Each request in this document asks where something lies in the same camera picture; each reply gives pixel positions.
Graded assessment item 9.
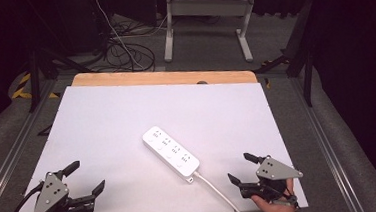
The white power strip cable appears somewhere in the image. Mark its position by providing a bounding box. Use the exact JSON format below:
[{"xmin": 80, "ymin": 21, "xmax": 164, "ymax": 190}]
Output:
[{"xmin": 193, "ymin": 167, "xmax": 249, "ymax": 212}]

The black metal stand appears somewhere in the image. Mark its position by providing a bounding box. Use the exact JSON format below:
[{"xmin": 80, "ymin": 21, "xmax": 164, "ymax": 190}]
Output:
[
  {"xmin": 25, "ymin": 42, "xmax": 94, "ymax": 114},
  {"xmin": 248, "ymin": 0, "xmax": 322, "ymax": 111}
]

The thin white floor cable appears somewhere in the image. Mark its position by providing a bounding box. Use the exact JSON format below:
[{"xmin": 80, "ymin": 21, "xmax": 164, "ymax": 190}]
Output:
[{"xmin": 92, "ymin": 0, "xmax": 148, "ymax": 75}]

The yellow black floor tape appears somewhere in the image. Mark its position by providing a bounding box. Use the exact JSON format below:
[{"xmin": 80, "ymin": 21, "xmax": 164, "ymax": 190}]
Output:
[{"xmin": 8, "ymin": 70, "xmax": 60, "ymax": 102}]

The bundle of black floor cables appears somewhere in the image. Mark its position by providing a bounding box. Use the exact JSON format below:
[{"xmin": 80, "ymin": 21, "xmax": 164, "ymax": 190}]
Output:
[{"xmin": 102, "ymin": 17, "xmax": 158, "ymax": 76}]

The wooden table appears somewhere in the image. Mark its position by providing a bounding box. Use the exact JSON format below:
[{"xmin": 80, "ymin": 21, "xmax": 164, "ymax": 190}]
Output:
[{"xmin": 69, "ymin": 60, "xmax": 259, "ymax": 97}]

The white board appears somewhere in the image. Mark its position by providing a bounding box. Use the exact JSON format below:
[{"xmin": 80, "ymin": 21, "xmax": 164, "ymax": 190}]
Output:
[{"xmin": 5, "ymin": 70, "xmax": 309, "ymax": 212}]

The aluminium floor rail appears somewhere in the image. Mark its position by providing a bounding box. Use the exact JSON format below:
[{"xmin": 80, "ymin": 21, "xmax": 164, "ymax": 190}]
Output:
[
  {"xmin": 0, "ymin": 78, "xmax": 67, "ymax": 212},
  {"xmin": 288, "ymin": 72, "xmax": 363, "ymax": 212}
]

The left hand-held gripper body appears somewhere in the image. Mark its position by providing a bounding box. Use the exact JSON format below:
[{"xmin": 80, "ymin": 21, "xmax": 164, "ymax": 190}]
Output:
[{"xmin": 28, "ymin": 169, "xmax": 96, "ymax": 212}]

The white power strip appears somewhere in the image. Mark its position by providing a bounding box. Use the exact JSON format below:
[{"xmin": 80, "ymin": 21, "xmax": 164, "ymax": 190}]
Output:
[{"xmin": 140, "ymin": 122, "xmax": 202, "ymax": 187}]

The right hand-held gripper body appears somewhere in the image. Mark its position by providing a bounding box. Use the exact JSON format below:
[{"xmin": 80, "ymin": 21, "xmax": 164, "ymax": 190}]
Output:
[{"xmin": 237, "ymin": 154, "xmax": 306, "ymax": 207}]

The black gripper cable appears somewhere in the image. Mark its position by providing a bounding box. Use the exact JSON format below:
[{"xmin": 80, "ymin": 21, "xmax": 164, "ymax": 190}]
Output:
[{"xmin": 2, "ymin": 180, "xmax": 48, "ymax": 212}]

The person's right hand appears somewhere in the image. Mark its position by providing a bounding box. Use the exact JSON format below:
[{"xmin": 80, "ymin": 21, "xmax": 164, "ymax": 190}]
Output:
[{"xmin": 249, "ymin": 178, "xmax": 301, "ymax": 212}]

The white metal desk frame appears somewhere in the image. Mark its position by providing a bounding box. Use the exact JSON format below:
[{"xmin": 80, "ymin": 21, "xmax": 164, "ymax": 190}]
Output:
[{"xmin": 160, "ymin": 0, "xmax": 261, "ymax": 69}]

